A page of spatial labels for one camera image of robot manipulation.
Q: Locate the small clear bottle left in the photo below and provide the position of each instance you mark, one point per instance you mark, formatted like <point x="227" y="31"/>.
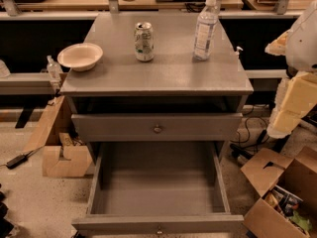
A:
<point x="54" y="69"/>

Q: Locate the open cardboard box right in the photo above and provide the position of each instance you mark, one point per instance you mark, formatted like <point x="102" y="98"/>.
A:
<point x="287" y="207"/>

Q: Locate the open grey middle drawer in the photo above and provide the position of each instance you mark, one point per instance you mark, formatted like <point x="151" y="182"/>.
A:
<point x="157" y="188"/>

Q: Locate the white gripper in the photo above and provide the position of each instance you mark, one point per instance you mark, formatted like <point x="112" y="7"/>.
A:
<point x="303" y="47"/>

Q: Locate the cardboard pieces left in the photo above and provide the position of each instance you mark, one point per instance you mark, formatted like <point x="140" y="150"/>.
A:
<point x="63" y="155"/>

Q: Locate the closed grey top drawer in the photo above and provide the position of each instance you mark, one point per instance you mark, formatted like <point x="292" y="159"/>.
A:
<point x="156" y="127"/>

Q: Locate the black power adapter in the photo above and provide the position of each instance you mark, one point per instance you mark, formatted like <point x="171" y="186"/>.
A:
<point x="12" y="164"/>

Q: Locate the grey drawer cabinet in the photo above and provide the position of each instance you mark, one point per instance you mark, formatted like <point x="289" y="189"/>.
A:
<point x="173" y="82"/>

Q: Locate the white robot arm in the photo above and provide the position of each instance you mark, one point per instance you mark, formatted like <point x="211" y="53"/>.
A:
<point x="301" y="49"/>

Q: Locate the clear plastic water bottle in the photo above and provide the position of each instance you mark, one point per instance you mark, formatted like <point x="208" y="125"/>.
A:
<point x="205" y="27"/>

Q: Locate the white pump dispenser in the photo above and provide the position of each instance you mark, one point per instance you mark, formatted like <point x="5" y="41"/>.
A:
<point x="238" y="51"/>

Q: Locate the white paper bowl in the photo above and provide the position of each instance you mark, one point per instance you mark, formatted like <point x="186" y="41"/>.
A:
<point x="80" y="57"/>

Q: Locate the green white 7up can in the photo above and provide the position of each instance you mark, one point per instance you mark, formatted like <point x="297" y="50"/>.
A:
<point x="144" y="41"/>

